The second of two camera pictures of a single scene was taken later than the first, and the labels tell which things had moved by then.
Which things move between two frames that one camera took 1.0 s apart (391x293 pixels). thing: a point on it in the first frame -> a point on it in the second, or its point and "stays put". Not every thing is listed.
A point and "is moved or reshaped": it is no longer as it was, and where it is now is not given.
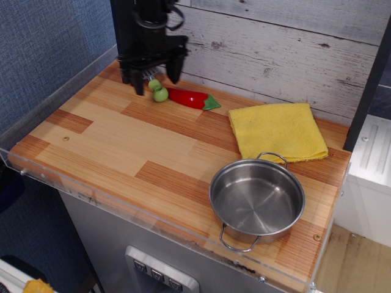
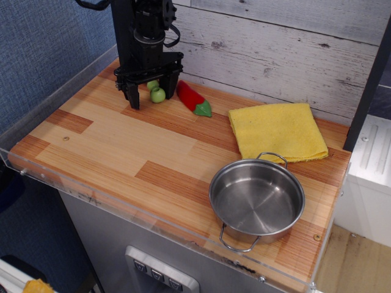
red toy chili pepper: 200,101 is moved or reshaped
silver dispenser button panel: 145,273 stays put
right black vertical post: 376,73 stays put
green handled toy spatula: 160,93 stays put
